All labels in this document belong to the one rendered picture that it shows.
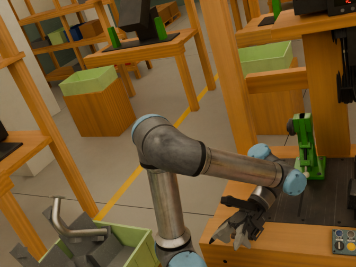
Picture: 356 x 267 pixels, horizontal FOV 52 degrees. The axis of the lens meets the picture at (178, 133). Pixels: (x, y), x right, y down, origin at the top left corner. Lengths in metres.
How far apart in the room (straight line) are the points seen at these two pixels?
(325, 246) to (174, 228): 0.53
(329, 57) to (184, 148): 0.87
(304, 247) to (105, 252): 0.80
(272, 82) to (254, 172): 0.81
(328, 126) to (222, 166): 0.87
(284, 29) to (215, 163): 0.68
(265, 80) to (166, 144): 0.95
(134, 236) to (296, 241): 0.65
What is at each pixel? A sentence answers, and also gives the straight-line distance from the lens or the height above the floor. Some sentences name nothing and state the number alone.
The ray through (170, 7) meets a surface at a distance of 10.49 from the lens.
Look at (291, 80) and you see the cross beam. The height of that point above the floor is 1.23.
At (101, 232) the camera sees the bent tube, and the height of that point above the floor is 0.96.
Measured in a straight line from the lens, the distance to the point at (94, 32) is 6.89.
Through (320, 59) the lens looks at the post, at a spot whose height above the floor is 1.35.
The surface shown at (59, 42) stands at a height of 0.87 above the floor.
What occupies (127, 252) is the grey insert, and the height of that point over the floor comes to 0.85.
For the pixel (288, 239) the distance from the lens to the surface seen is 1.43.
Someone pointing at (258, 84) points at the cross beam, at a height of 1.23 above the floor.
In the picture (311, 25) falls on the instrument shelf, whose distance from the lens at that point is 1.44.
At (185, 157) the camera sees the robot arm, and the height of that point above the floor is 1.46.
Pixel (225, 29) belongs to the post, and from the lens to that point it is 1.63.
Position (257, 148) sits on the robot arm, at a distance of 1.22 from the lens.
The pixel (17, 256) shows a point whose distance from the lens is 1.49.
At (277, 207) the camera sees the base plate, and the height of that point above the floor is 0.90.
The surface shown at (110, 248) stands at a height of 0.89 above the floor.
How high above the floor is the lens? 1.93
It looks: 27 degrees down
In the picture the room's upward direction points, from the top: 18 degrees counter-clockwise
